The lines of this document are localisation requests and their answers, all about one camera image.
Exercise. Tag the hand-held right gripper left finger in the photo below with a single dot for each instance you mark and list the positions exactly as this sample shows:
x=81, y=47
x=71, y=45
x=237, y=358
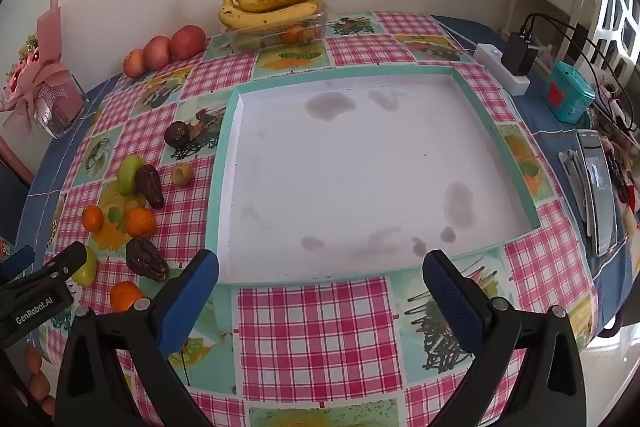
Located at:
x=190, y=297

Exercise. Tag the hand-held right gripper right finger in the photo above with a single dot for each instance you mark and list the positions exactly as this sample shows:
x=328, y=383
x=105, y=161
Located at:
x=450, y=297

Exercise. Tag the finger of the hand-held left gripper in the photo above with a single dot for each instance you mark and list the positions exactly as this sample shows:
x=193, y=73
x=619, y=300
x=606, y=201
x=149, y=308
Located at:
x=15, y=263
x=65, y=262

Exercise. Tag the green apple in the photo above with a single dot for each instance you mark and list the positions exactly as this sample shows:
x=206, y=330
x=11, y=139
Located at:
x=87, y=269
x=127, y=172

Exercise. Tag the dark brown avocado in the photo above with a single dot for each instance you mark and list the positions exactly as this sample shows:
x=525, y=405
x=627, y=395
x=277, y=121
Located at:
x=145, y=259
x=151, y=189

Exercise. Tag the orange with stem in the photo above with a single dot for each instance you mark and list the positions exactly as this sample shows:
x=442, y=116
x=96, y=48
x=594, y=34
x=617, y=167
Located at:
x=140, y=223

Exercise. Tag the small brown round fruit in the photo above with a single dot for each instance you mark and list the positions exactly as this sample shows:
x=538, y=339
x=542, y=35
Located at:
x=182, y=174

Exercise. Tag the dark wrinkled passion fruit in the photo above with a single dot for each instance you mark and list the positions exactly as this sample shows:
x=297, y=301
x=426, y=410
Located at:
x=177, y=134

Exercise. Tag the white tray with teal rim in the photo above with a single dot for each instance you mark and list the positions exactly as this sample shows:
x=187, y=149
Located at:
x=350, y=167

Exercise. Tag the person's left hand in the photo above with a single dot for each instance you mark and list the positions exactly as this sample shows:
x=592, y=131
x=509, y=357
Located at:
x=37, y=379

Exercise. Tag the pink checked printed tablecloth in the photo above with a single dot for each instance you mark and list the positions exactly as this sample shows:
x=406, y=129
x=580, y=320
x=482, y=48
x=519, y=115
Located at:
x=310, y=332

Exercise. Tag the grey phone stand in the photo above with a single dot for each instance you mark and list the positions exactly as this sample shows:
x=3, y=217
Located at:
x=570, y=187

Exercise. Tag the black smartphone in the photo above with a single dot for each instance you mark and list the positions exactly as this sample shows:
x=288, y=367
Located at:
x=600, y=192

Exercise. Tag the pink wrapped flower bouquet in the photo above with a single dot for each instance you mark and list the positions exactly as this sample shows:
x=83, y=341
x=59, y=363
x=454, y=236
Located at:
x=42, y=72

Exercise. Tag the red apple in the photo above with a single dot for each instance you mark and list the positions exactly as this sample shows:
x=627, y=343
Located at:
x=187, y=42
x=135, y=63
x=157, y=53

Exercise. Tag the assorted small clutter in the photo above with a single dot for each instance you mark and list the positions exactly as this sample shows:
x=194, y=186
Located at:
x=617, y=157

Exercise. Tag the teal box with red label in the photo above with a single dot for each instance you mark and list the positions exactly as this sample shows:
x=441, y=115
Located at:
x=570, y=92

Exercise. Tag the white power strip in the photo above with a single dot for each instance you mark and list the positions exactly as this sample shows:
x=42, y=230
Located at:
x=487, y=54

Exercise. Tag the black charger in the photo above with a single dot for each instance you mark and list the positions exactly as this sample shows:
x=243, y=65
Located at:
x=520, y=54

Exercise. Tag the clear plastic container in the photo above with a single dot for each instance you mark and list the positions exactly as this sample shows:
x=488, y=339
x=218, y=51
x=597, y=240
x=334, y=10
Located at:
x=245, y=39

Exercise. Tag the small tangerine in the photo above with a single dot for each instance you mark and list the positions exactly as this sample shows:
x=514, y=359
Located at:
x=290, y=34

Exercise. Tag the white lattice frame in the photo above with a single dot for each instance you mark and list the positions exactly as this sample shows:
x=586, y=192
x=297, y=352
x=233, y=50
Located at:
x=612, y=7

